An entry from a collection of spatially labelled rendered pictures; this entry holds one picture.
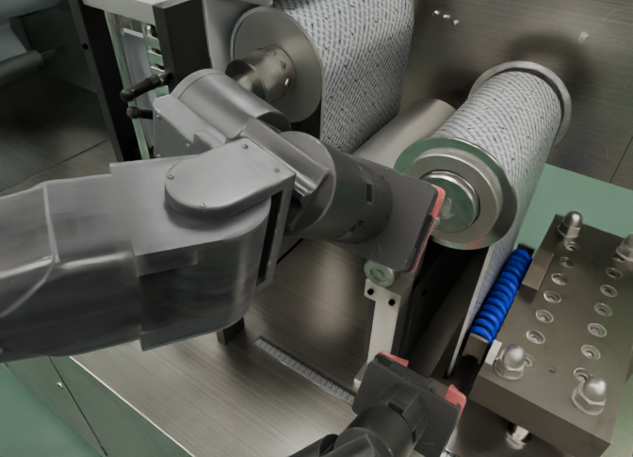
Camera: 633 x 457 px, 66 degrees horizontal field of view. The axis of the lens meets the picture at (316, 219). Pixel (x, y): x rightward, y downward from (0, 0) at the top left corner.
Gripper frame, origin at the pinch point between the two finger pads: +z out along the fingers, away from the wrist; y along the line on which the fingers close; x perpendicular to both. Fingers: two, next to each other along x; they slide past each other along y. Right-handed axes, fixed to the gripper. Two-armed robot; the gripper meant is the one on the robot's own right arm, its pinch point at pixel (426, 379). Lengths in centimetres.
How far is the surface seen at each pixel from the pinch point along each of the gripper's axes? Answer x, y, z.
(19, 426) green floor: -103, -118, 35
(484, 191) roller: 23.6, -1.4, -2.7
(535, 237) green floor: -4, -1, 202
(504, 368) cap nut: 2.7, 7.4, 7.8
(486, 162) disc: 26.6, -2.2, -3.4
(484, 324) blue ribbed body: 5.2, 2.9, 13.1
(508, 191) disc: 24.4, 0.7, -2.1
